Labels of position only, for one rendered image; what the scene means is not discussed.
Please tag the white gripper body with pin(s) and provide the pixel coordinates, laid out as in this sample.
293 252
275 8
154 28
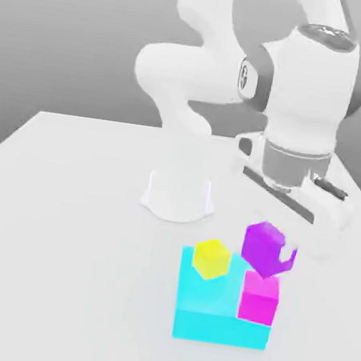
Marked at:
321 213

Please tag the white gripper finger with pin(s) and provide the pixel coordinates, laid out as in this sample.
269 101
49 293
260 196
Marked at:
287 253

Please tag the small purple cube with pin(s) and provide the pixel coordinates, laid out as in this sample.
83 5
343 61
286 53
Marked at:
261 248

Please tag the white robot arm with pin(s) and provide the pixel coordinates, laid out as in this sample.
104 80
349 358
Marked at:
303 97

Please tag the small magenta cube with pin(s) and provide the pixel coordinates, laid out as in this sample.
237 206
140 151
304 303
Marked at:
258 304

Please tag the small yellow cube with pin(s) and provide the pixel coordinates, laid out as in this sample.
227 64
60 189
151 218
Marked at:
211 259

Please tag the large cyan box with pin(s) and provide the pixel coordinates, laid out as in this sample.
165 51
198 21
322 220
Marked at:
206 320

